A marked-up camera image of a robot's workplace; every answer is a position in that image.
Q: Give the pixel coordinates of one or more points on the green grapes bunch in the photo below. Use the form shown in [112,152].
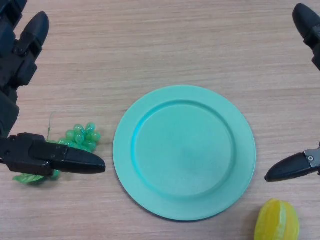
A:
[83,136]

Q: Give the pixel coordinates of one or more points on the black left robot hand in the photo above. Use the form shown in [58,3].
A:
[22,62]

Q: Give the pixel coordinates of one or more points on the green round plate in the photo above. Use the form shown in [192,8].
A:
[184,153]

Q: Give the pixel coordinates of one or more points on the yellow starfruit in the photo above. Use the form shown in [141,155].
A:
[277,220]

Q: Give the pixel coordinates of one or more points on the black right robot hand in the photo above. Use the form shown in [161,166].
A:
[306,22]

